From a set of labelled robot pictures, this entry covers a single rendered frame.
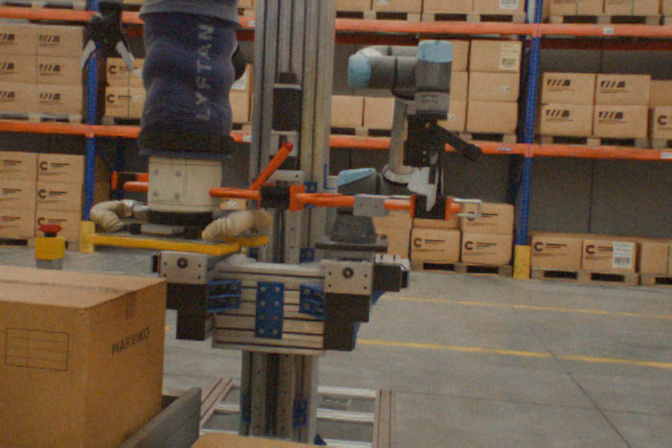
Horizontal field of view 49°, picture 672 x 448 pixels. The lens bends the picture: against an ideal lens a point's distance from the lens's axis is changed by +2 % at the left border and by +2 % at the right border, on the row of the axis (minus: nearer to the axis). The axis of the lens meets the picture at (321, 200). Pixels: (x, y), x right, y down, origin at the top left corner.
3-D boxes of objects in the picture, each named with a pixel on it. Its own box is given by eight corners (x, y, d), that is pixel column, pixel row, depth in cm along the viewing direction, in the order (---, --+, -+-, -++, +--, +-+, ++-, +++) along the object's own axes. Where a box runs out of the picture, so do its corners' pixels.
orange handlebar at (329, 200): (80, 190, 179) (81, 176, 179) (146, 188, 208) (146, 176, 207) (458, 218, 152) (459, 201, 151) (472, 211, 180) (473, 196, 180)
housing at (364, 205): (352, 215, 158) (353, 194, 158) (359, 213, 165) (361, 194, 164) (383, 217, 156) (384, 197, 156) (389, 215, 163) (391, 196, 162)
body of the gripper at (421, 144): (408, 168, 162) (411, 114, 161) (446, 170, 160) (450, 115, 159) (401, 168, 155) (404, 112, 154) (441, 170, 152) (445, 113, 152)
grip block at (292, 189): (256, 209, 163) (257, 183, 163) (271, 207, 173) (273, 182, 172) (291, 211, 161) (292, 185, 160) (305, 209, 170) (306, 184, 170)
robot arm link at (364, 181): (335, 207, 235) (337, 166, 234) (376, 209, 235) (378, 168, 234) (335, 210, 223) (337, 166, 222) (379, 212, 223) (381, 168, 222)
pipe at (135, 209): (90, 227, 167) (91, 202, 167) (147, 220, 191) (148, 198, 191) (225, 238, 157) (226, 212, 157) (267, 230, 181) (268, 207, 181)
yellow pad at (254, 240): (130, 236, 184) (131, 216, 184) (151, 233, 193) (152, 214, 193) (254, 247, 174) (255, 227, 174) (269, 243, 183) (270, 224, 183)
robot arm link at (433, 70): (450, 46, 160) (457, 39, 152) (447, 96, 161) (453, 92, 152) (414, 45, 160) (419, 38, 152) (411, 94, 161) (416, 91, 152)
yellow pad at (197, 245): (84, 243, 166) (85, 221, 165) (109, 239, 175) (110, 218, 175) (220, 256, 156) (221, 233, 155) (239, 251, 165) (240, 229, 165)
